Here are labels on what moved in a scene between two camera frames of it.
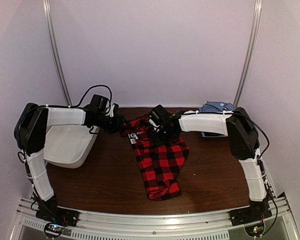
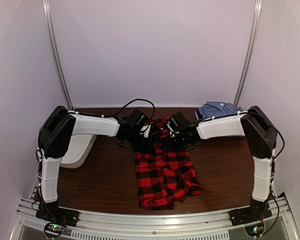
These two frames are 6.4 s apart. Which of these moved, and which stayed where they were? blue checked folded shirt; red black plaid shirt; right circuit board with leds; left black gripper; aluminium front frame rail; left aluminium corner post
Moved: red black plaid shirt; left black gripper
Stayed: blue checked folded shirt; right circuit board with leds; aluminium front frame rail; left aluminium corner post
